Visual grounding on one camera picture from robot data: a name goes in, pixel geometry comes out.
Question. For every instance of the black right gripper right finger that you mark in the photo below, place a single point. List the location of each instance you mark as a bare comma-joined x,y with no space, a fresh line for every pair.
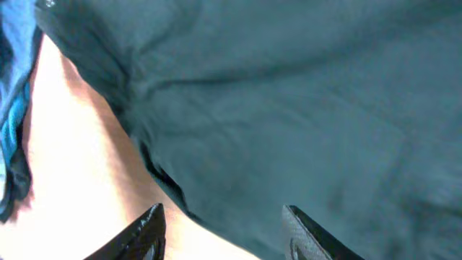
305,239

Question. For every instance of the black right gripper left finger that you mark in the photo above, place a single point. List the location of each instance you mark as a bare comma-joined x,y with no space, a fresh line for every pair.
143,239

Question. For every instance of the black shorts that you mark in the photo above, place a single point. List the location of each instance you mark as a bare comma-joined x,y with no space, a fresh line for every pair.
347,109

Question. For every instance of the navy blue garment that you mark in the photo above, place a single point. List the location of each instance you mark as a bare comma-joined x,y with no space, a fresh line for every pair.
20,44

